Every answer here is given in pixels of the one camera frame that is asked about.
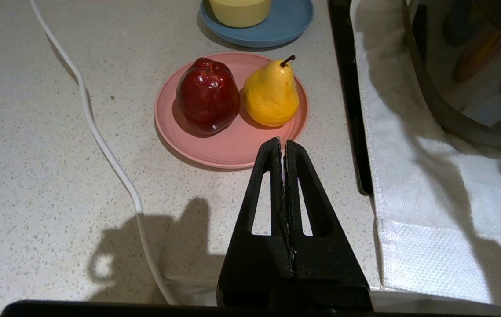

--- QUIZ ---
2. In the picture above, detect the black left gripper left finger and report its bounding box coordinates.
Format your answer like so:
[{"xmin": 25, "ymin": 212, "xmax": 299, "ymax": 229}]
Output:
[{"xmin": 216, "ymin": 137, "xmax": 295, "ymax": 308}]

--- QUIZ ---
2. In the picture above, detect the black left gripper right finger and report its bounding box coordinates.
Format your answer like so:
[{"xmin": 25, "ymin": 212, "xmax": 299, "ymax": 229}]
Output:
[{"xmin": 285, "ymin": 140, "xmax": 373, "ymax": 308}]

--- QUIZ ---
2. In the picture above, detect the black rice cooker body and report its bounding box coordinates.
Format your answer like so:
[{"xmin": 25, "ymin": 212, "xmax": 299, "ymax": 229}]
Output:
[{"xmin": 402, "ymin": 0, "xmax": 501, "ymax": 152}]

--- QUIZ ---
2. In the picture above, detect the yellow bowl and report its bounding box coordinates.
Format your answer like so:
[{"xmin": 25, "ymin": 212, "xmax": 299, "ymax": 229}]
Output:
[{"xmin": 209, "ymin": 0, "xmax": 273, "ymax": 28}]

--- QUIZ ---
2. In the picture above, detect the white towel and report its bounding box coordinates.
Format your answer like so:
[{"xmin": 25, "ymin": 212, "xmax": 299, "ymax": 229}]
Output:
[{"xmin": 350, "ymin": 0, "xmax": 501, "ymax": 309}]

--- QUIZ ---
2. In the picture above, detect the pink plate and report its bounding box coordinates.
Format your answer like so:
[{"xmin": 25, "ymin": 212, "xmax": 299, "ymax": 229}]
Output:
[{"xmin": 154, "ymin": 52, "xmax": 310, "ymax": 170}]

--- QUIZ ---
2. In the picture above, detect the yellow pear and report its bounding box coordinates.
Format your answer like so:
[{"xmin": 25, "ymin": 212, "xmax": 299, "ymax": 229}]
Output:
[{"xmin": 243, "ymin": 55, "xmax": 300, "ymax": 128}]

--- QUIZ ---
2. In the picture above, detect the red apple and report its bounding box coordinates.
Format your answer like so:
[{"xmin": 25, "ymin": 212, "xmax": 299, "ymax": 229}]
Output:
[{"xmin": 176, "ymin": 58, "xmax": 241, "ymax": 135}]

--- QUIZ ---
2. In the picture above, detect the blue plate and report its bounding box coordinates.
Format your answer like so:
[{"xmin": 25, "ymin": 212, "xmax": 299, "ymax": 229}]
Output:
[{"xmin": 200, "ymin": 0, "xmax": 315, "ymax": 48}]

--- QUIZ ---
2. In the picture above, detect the white power cable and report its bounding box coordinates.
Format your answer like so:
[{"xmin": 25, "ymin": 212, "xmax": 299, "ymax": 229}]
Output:
[{"xmin": 29, "ymin": 0, "xmax": 181, "ymax": 306}]

